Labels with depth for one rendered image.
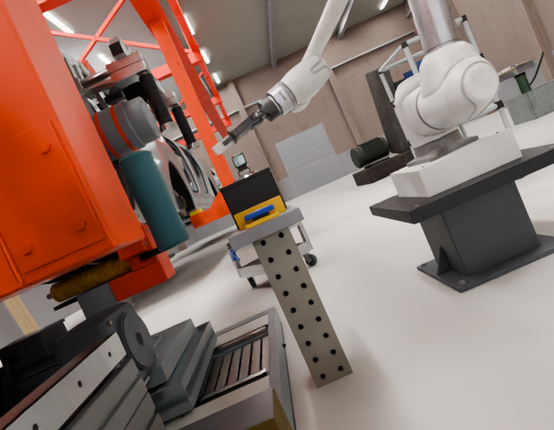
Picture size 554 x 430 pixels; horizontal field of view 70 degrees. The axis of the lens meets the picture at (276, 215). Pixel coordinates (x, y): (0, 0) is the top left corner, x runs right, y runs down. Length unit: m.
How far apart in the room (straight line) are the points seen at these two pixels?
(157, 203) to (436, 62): 0.84
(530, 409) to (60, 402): 0.71
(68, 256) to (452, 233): 1.07
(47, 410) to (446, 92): 1.09
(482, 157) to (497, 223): 0.21
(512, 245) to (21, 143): 1.31
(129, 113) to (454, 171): 0.96
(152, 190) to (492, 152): 0.99
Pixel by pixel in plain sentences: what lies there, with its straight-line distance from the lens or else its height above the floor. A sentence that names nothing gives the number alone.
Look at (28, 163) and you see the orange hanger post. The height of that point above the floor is 0.69.
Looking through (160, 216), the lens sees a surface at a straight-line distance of 1.05.
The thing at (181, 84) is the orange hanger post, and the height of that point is 2.17.
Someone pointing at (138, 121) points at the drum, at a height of 0.83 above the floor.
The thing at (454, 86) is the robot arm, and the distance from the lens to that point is 1.19.
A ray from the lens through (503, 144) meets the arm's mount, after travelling 1.38.
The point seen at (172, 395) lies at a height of 0.15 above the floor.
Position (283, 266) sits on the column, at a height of 0.32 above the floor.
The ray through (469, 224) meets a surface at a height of 0.16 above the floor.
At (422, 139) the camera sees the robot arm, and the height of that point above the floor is 0.47.
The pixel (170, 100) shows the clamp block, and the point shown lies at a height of 0.92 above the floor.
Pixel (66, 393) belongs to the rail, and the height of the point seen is 0.37.
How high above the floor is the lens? 0.49
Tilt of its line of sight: 3 degrees down
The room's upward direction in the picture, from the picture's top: 24 degrees counter-clockwise
